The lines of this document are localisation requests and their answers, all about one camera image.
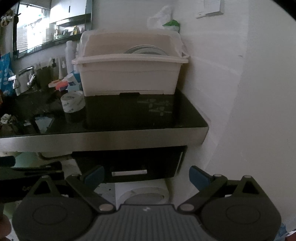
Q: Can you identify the blue and white tube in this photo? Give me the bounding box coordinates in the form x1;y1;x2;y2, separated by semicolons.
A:
65;73;81;86

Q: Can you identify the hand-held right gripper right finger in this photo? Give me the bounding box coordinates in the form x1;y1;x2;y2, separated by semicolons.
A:
178;165;269;214

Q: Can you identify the dark cup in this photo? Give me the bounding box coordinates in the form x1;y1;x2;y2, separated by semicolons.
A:
37;67;53;89

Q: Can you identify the white wall socket plate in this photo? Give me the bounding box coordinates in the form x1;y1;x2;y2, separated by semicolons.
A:
196;0;225;19

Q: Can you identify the dark-framed mirror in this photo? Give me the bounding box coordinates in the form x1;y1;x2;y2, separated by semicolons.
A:
12;0;93;60

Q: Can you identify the tall white bottle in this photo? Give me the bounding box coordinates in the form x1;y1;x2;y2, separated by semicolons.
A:
66;40;75;74

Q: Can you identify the stack of grey plates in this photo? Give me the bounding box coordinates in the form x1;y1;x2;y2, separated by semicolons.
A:
124;45;170;56

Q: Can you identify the white plastic bag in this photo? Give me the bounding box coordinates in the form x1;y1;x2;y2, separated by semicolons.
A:
147;6;181;31

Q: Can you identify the crumpled cloth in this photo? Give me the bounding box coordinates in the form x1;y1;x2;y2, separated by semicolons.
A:
0;113;18;133

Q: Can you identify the green packet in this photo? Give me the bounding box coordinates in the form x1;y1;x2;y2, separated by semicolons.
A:
162;20;180;33

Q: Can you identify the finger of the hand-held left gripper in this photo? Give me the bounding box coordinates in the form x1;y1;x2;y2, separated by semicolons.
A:
0;161;65;181
0;156;16;167

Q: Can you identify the light blue box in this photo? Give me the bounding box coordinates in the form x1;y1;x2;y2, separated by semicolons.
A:
67;84;83;93

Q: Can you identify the white tape roll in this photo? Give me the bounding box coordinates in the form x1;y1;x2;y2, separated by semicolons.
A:
60;90;86;113

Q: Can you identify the beige plastic dish rack box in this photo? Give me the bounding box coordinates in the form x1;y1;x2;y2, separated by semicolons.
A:
71;30;189;97

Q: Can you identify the orange plastic item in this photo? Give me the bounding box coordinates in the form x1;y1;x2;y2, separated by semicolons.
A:
55;81;70;91

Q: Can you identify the blue patterned bag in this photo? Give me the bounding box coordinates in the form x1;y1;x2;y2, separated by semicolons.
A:
0;52;13;95

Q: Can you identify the white plastic container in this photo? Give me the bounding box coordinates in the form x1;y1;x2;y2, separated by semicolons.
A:
115;178;171;206

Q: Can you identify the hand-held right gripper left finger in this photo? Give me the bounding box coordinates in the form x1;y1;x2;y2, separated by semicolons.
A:
24;165;116;214

